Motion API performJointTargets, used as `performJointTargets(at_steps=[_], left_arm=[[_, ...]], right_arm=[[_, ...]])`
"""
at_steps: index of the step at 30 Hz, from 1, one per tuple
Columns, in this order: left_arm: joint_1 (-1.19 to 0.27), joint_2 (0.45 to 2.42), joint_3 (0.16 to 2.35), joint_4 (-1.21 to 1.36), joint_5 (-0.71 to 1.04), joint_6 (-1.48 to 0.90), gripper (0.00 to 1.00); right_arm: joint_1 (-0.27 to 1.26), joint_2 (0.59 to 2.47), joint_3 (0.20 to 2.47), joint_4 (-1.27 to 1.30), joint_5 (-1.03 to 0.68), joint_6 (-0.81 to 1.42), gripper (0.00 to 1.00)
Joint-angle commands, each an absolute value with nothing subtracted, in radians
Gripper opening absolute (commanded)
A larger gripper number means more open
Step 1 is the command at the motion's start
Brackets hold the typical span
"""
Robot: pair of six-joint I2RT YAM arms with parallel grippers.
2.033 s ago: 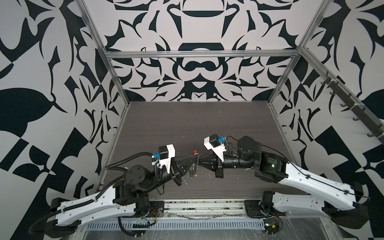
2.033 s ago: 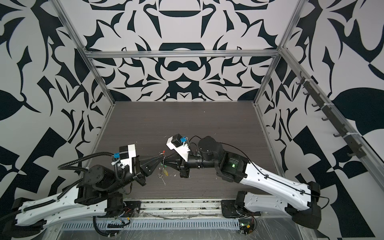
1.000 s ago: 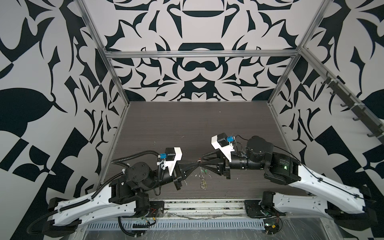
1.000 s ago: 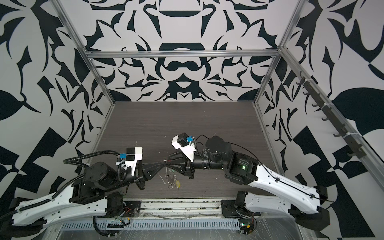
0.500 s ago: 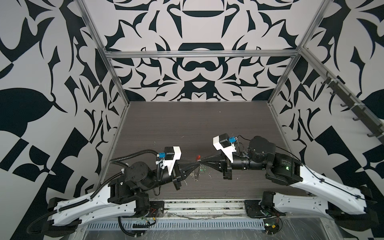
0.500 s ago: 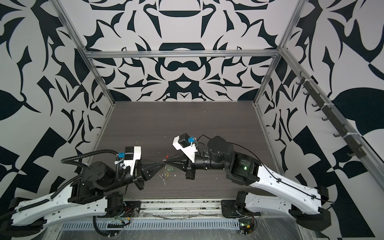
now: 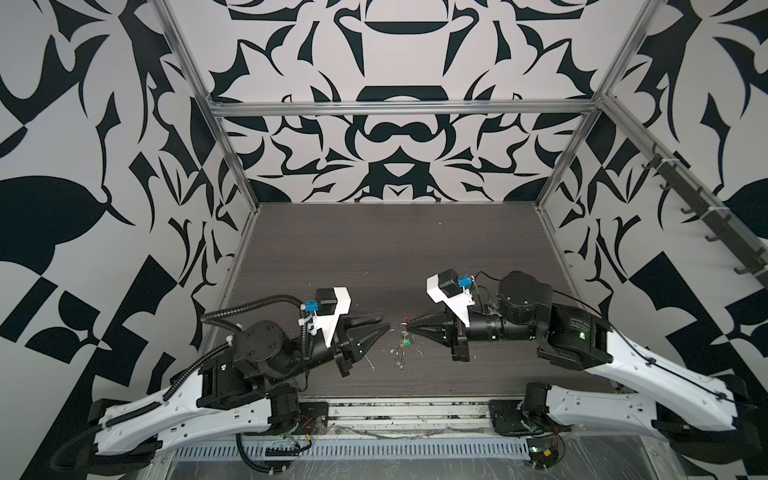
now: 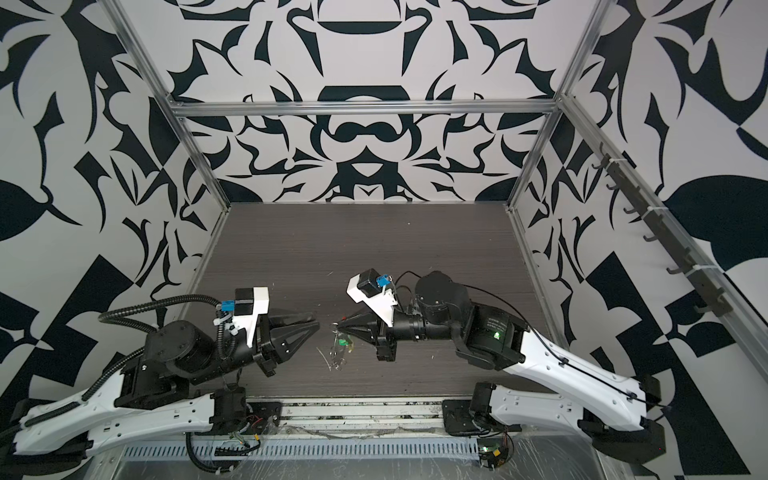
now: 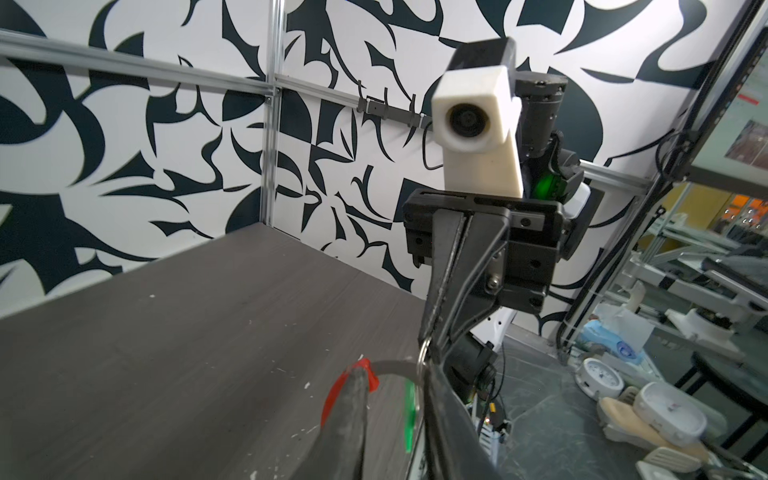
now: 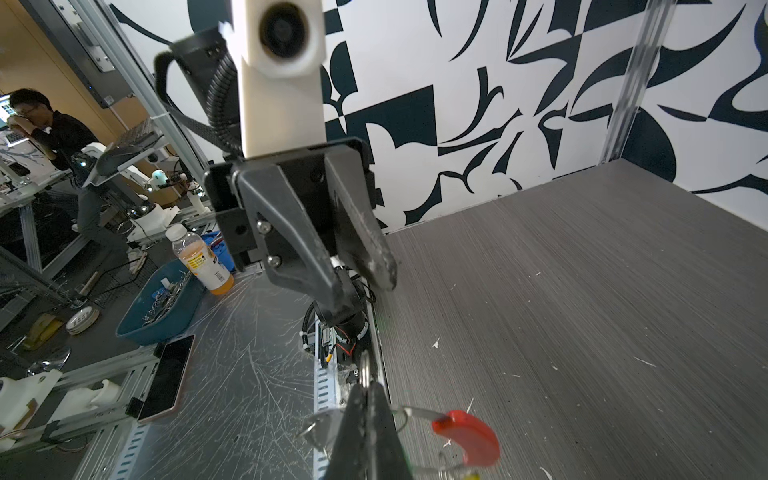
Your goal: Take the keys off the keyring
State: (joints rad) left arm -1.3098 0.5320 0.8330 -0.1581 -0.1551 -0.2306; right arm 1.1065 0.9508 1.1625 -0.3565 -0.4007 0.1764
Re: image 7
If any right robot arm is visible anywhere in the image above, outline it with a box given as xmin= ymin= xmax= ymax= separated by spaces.
xmin=406 ymin=269 xmax=762 ymax=464

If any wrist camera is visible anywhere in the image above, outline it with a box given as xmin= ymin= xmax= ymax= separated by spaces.
xmin=426 ymin=269 xmax=475 ymax=327
xmin=298 ymin=287 xmax=351 ymax=348

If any black wall hook rack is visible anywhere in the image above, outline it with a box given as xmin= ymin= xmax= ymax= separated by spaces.
xmin=643 ymin=142 xmax=767 ymax=290

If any black corrugated cable conduit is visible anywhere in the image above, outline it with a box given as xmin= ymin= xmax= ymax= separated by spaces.
xmin=50 ymin=293 xmax=305 ymax=475

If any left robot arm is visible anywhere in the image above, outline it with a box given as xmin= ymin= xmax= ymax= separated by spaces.
xmin=50 ymin=314 xmax=390 ymax=476

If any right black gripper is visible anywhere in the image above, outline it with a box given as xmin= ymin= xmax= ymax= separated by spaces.
xmin=410 ymin=298 xmax=544 ymax=360

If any white slotted cable duct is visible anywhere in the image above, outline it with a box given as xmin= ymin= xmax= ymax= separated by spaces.
xmin=173 ymin=437 xmax=532 ymax=462

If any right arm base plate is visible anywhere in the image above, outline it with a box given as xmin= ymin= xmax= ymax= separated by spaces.
xmin=488 ymin=399 xmax=541 ymax=437

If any green circuit board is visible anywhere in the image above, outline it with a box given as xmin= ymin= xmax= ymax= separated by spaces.
xmin=526 ymin=435 xmax=566 ymax=470

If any aluminium front rail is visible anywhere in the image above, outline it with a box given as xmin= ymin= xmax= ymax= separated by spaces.
xmin=300 ymin=396 xmax=495 ymax=439

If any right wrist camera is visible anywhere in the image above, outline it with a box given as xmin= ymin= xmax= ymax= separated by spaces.
xmin=426 ymin=269 xmax=475 ymax=327

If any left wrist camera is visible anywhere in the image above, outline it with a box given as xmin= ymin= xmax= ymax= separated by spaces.
xmin=298 ymin=287 xmax=351 ymax=348

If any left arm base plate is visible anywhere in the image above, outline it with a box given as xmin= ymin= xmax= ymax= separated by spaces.
xmin=290 ymin=400 xmax=330 ymax=435

